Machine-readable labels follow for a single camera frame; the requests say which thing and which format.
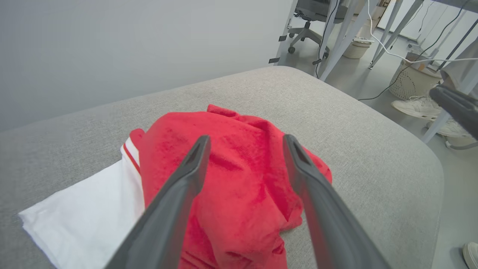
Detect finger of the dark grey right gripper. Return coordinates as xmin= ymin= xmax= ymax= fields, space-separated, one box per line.
xmin=429 ymin=85 xmax=478 ymax=141

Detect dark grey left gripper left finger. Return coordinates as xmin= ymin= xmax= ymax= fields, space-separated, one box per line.
xmin=105 ymin=135 xmax=211 ymax=269

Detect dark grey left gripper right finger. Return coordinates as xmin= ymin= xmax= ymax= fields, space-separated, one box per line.
xmin=282 ymin=134 xmax=391 ymax=269

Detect red and white garment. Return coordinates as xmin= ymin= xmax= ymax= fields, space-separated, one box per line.
xmin=18 ymin=104 xmax=333 ymax=269

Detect white sneaker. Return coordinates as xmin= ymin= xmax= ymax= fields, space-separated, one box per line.
xmin=427 ymin=117 xmax=473 ymax=138
xmin=391 ymin=96 xmax=443 ymax=121
xmin=462 ymin=242 xmax=478 ymax=269

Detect grey trouser leg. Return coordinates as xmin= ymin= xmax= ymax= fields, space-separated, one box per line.
xmin=440 ymin=37 xmax=478 ymax=96

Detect large white perforated laundry basket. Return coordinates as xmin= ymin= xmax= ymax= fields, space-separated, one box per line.
xmin=388 ymin=52 xmax=443 ymax=101

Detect white slanted desk legs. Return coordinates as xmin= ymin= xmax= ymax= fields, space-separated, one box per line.
xmin=369 ymin=0 xmax=424 ymax=70

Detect small white laundry basket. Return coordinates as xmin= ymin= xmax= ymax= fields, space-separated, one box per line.
xmin=342 ymin=37 xmax=375 ymax=59

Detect grey office chair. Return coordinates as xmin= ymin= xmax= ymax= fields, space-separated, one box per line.
xmin=287 ymin=0 xmax=337 ymax=55

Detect long black floor cable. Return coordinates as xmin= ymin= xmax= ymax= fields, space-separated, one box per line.
xmin=358 ymin=0 xmax=472 ymax=102

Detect white cable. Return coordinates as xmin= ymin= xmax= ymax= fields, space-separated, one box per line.
xmin=366 ymin=0 xmax=478 ymax=64

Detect white desk frame with clips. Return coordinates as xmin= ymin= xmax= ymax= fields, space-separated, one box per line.
xmin=269 ymin=0 xmax=379 ymax=81

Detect black cable hanging at desk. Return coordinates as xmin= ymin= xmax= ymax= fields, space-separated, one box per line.
xmin=315 ymin=0 xmax=339 ymax=78

